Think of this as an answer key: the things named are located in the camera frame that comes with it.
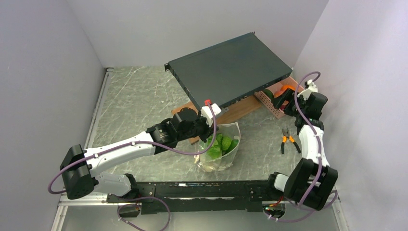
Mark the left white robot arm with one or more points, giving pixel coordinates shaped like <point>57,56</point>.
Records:
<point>84,170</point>

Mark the pink perforated plastic tray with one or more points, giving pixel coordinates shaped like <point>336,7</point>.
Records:
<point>266,101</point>

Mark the clear zip top bag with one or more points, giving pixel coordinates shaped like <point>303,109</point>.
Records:
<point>232,130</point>

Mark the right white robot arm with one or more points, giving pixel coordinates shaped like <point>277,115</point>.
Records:
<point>312,180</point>

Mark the brown wooden board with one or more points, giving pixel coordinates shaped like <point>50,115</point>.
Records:
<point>230,115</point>

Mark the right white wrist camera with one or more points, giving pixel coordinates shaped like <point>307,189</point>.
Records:
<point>310,87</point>

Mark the green fake lettuce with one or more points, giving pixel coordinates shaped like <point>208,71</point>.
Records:
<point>211,159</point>

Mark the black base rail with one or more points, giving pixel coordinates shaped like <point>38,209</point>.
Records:
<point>200,196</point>

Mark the red orange fake peach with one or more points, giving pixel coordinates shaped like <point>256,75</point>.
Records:
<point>278,93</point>

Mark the dark rack server chassis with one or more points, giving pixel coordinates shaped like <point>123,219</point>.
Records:
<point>228,72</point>

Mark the orange fake fruit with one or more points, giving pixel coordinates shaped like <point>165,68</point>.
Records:
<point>285,87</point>

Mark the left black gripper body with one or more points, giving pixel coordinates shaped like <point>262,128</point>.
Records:
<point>201,129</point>

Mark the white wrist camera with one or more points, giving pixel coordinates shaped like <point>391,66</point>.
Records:
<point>310,87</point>
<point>210,111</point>

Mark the aluminium frame rail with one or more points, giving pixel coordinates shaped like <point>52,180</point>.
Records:
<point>93,199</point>

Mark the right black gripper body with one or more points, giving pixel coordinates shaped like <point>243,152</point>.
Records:
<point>301,102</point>

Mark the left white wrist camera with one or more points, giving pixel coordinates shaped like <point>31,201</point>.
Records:
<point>210,111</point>

